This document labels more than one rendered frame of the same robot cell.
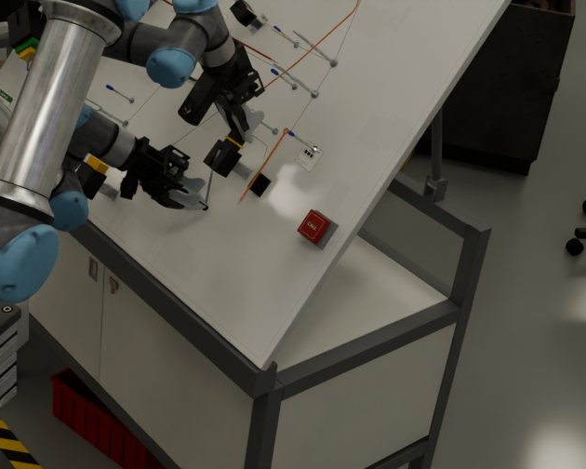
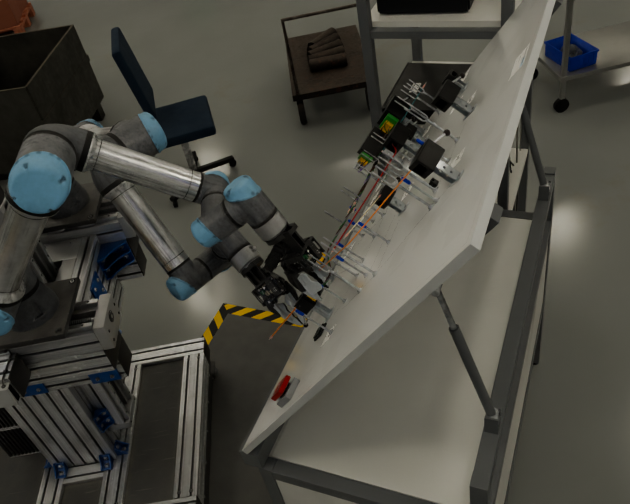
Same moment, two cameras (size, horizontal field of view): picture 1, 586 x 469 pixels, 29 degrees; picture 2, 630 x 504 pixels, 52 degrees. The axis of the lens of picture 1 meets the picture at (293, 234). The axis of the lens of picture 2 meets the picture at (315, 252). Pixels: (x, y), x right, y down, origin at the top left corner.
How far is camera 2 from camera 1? 198 cm
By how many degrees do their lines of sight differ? 59
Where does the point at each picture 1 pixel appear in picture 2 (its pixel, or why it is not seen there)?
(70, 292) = not seen: hidden behind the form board
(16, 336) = (98, 343)
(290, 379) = (280, 471)
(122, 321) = not seen: hidden behind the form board
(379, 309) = (409, 475)
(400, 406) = not seen: outside the picture
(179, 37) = (208, 214)
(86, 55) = (12, 224)
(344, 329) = (363, 469)
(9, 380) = (102, 362)
